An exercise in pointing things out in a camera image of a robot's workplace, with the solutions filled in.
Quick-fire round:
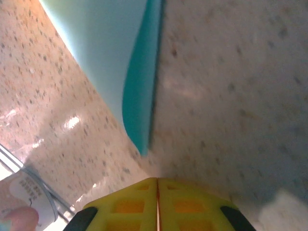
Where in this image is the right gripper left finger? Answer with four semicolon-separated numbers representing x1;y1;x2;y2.
64;178;158;231

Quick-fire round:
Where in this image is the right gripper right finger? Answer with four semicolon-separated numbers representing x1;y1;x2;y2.
157;178;256;231

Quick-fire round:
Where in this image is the light blue paper sheet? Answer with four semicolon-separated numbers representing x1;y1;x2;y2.
39;0;167;157

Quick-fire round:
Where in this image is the white paper cup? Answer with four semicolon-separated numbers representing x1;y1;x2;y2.
0;168;59;231

